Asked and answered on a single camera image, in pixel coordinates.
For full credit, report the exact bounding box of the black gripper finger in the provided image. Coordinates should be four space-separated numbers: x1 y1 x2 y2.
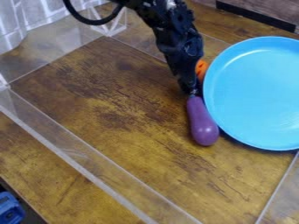
172 60 201 95

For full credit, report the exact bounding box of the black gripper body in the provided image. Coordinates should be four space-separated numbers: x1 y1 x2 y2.
126 0 202 70

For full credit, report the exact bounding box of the orange toy carrot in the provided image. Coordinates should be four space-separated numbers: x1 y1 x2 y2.
194 59 209 81

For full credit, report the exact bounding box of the blue plastic plate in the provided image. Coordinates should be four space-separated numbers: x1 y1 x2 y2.
202 36 299 151

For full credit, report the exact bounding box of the purple toy eggplant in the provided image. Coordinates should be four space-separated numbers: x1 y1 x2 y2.
186 95 220 146

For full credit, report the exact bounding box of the dark wooden board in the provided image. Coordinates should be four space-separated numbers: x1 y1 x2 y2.
216 0 299 34

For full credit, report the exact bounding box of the white tiled cloth curtain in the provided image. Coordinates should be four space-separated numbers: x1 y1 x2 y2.
0 0 70 54

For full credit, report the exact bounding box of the blue object at corner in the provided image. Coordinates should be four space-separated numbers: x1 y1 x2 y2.
0 192 25 224

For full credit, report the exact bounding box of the black cable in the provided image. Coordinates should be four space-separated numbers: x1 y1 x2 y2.
61 0 126 26

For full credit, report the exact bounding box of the clear acrylic enclosure wall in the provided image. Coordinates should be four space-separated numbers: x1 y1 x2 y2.
0 12 299 224

